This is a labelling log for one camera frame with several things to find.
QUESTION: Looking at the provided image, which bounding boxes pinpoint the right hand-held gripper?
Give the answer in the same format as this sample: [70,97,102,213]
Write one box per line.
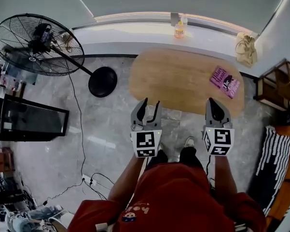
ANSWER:
[202,97,235,156]

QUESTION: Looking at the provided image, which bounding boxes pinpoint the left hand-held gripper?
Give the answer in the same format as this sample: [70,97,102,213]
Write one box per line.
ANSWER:
[129,97,163,159]

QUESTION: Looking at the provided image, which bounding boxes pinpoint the person's left forearm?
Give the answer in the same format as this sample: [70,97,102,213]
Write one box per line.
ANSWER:
[108,153,148,203]

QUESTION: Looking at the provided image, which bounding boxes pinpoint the person's right forearm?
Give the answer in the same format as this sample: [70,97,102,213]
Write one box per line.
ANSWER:
[213,153,238,195]

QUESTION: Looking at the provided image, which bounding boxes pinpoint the wooden coffee table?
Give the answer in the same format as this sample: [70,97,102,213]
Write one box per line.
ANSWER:
[129,47,246,118]

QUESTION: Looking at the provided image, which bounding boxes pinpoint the person's right shoe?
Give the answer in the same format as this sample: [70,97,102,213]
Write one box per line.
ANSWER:
[184,136,195,149]

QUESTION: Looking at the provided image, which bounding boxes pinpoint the purple book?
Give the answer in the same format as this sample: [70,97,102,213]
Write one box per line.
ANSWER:
[209,66,241,99]

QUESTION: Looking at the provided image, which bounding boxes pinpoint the person's black trousers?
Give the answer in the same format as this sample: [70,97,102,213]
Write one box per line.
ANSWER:
[144,146,205,171]

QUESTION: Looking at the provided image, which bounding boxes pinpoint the wooden shelf rack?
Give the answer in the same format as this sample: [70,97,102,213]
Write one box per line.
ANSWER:
[253,59,290,112]

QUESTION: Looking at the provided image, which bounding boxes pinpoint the black white striped blanket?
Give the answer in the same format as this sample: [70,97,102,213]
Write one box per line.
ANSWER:
[248,126,290,217]

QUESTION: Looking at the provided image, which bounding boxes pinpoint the beige canvas bag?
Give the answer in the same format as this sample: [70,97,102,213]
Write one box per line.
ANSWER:
[235,32,258,68]

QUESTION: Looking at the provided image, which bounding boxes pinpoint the white power strip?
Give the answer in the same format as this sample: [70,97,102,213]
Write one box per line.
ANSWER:
[82,174,97,186]

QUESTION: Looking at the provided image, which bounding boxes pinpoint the person's red shirt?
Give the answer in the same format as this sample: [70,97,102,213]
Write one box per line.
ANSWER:
[67,162,267,232]

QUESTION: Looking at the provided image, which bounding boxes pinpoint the orange sofa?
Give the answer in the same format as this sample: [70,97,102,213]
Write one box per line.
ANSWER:
[265,126,290,227]

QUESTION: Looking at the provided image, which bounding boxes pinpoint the orange drink bottle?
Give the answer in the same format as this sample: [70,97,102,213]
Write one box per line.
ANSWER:
[174,14,188,40]

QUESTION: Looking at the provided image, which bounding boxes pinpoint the black glass display cabinet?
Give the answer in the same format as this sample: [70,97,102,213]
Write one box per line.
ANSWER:
[0,93,70,142]

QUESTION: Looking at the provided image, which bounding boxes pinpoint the black standing fan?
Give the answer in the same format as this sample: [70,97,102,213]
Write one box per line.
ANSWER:
[0,13,118,98]

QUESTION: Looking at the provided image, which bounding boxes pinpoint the grey reflective panel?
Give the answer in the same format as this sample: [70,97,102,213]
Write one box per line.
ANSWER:
[7,64,37,86]

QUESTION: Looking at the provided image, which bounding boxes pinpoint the brown wooden cabinet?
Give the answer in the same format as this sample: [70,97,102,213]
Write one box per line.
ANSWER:
[0,147,15,174]

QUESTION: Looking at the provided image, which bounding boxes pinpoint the black fan cable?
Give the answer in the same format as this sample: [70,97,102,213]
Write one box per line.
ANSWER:
[69,73,87,178]

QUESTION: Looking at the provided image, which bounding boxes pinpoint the black extension cable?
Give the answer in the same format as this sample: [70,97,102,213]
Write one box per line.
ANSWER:
[42,179,85,206]

